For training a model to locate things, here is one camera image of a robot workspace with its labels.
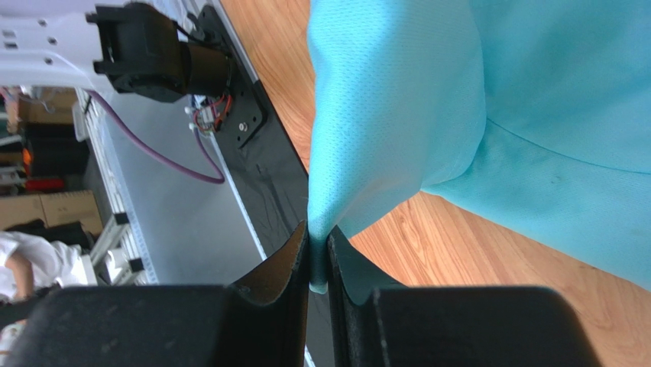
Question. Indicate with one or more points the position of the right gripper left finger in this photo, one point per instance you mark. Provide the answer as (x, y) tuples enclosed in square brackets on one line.
[(127, 326)]

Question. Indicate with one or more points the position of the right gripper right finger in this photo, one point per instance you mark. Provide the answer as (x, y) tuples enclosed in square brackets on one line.
[(377, 321)]

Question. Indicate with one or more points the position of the mint green t-shirt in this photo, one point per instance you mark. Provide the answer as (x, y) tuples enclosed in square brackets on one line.
[(534, 115)]

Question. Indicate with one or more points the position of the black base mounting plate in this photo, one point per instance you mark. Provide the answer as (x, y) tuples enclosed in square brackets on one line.
[(274, 319)]

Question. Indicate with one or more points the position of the person in white shirt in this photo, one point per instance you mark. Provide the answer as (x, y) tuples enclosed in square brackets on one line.
[(30, 263)]

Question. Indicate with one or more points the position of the cardboard boxes in background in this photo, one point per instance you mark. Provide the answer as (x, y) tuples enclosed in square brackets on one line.
[(43, 160)]

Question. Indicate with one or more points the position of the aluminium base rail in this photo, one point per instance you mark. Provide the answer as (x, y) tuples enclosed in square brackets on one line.
[(100, 125)]

